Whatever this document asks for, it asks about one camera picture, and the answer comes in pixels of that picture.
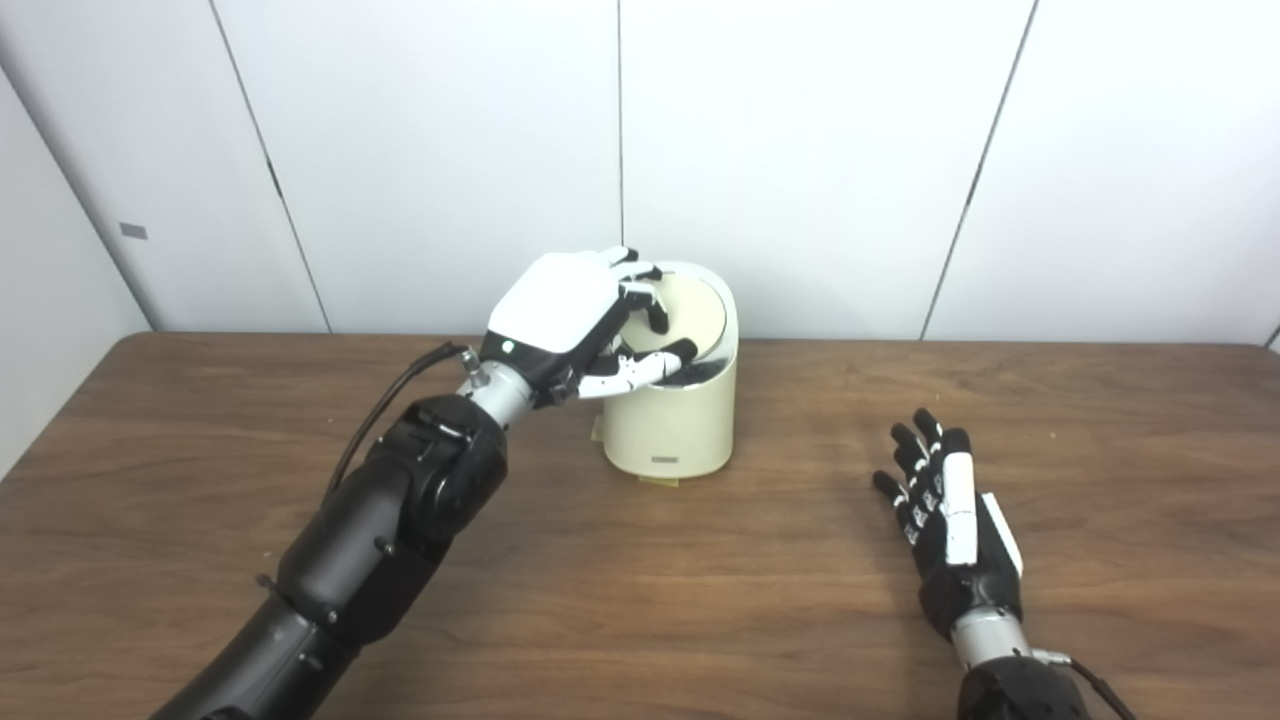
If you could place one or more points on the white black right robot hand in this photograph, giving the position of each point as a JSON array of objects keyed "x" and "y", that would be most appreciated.
[{"x": 960, "y": 540}]

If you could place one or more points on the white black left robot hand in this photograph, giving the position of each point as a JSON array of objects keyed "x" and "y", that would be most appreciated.
[{"x": 555, "y": 310}]

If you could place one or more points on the cream round bin lid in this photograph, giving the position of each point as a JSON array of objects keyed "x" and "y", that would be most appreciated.
[{"x": 695, "y": 310}]

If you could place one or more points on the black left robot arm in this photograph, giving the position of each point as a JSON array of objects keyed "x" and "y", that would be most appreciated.
[{"x": 380, "y": 540}]

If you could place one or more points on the cream-colored plastic bin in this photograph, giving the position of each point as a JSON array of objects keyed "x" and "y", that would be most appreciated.
[{"x": 675, "y": 425}]

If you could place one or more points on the wide yellow tape piece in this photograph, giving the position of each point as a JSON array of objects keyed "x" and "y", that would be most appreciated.
[{"x": 658, "y": 480}]

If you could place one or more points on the grey wall sticker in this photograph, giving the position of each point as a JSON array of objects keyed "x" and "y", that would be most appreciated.
[{"x": 133, "y": 231}]

